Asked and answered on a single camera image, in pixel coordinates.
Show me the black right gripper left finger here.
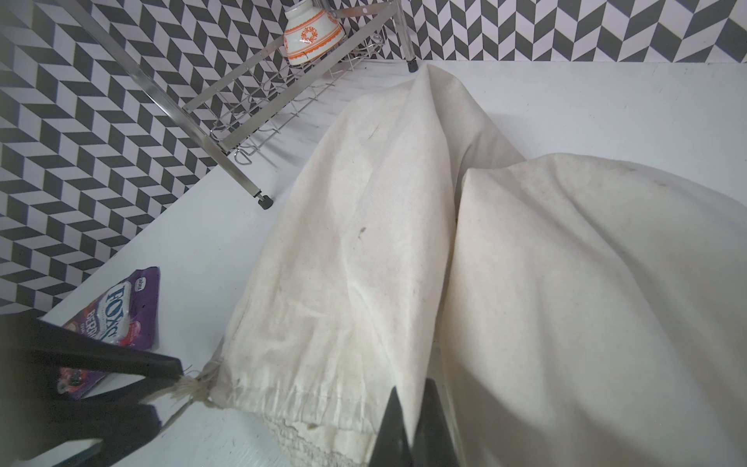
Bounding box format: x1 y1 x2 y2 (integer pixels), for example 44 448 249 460
369 387 412 467

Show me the cream cloth soil bag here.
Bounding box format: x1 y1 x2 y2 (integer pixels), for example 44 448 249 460
171 65 746 466

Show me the metal wire dish rack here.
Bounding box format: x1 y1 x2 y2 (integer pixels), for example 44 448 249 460
60 1 418 210

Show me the white orange patterned bowl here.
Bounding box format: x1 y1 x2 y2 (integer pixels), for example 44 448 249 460
283 0 346 66

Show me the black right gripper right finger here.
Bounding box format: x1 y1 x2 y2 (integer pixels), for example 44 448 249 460
410 379 458 467

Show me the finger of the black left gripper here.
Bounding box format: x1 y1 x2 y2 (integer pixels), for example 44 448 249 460
1 313 183 385
1 399 161 466

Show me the purple Fox's candy packet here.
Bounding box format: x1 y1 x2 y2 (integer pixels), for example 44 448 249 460
56 267 161 401

